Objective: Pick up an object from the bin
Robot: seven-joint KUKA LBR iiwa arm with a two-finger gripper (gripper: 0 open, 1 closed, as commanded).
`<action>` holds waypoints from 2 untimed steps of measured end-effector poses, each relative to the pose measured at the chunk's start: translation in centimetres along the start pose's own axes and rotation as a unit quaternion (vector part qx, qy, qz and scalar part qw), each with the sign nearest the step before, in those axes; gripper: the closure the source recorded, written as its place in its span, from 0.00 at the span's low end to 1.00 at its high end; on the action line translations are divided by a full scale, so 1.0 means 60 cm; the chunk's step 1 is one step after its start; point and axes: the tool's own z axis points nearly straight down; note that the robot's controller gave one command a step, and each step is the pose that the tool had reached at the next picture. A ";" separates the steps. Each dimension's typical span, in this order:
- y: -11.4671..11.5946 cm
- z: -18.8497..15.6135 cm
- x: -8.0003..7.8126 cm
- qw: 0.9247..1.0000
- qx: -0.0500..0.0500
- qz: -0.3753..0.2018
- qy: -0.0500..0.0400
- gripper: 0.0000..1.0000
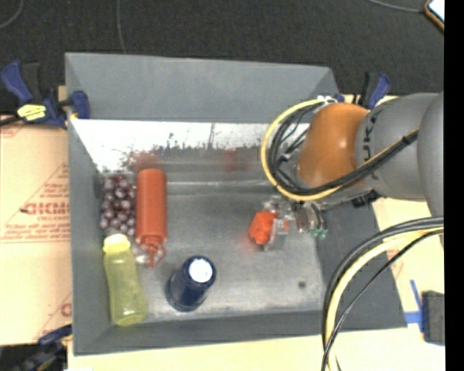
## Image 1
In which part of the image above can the orange toy block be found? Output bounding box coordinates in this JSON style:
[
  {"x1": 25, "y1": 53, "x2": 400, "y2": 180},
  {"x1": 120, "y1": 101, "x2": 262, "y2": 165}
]
[{"x1": 248, "y1": 210, "x2": 278, "y2": 246}]

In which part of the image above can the black cylinder on white bracket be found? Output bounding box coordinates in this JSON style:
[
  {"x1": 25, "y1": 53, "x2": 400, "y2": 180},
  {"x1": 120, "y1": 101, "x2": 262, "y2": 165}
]
[{"x1": 350, "y1": 189, "x2": 381, "y2": 209}]

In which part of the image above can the red squeeze bottle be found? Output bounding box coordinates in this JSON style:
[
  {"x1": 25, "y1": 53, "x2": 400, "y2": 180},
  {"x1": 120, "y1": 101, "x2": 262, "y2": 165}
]
[{"x1": 134, "y1": 168, "x2": 169, "y2": 269}]

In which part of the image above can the grey metal bin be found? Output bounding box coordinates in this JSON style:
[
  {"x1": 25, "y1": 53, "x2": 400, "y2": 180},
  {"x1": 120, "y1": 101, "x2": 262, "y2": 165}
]
[{"x1": 63, "y1": 52, "x2": 408, "y2": 356}]

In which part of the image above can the yellow plastic bottle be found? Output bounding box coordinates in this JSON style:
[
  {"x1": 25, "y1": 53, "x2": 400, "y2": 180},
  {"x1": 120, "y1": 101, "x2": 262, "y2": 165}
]
[{"x1": 101, "y1": 233, "x2": 149, "y2": 328}]

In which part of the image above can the dark red grape bunch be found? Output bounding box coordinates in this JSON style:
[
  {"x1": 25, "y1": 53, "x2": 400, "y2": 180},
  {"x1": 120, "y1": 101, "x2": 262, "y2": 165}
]
[{"x1": 98, "y1": 172, "x2": 138, "y2": 237}]

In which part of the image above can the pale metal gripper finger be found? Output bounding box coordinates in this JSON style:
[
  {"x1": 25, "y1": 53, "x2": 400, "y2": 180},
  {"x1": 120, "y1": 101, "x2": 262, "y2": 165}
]
[
  {"x1": 261, "y1": 222, "x2": 292, "y2": 252},
  {"x1": 261, "y1": 197, "x2": 294, "y2": 221}
]

